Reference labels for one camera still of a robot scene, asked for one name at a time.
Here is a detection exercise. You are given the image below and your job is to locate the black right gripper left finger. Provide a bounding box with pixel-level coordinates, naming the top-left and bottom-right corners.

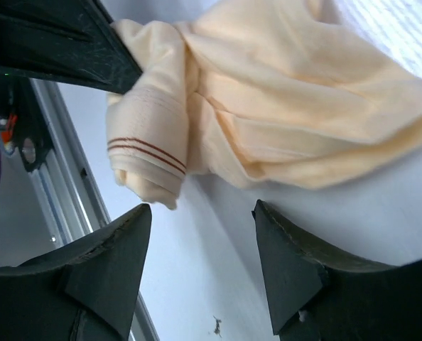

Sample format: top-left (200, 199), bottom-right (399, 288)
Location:
top-left (0, 204), bottom-right (151, 340)

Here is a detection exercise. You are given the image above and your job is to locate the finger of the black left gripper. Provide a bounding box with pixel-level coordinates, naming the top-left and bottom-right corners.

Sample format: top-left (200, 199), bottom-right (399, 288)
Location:
top-left (0, 0), bottom-right (142, 94)

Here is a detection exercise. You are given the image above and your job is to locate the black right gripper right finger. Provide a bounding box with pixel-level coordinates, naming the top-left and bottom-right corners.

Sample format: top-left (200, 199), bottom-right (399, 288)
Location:
top-left (252, 200), bottom-right (422, 340)

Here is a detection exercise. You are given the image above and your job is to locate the peach underwear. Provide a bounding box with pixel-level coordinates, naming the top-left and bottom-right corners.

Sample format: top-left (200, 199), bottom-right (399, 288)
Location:
top-left (106, 1), bottom-right (422, 210)

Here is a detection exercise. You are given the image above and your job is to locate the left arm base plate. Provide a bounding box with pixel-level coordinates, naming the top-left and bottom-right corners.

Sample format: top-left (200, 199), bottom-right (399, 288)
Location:
top-left (8, 77), bottom-right (53, 173)

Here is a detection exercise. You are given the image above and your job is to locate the aluminium front rail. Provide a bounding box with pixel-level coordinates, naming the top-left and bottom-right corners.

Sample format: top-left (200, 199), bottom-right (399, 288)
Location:
top-left (30, 79), bottom-right (158, 340)

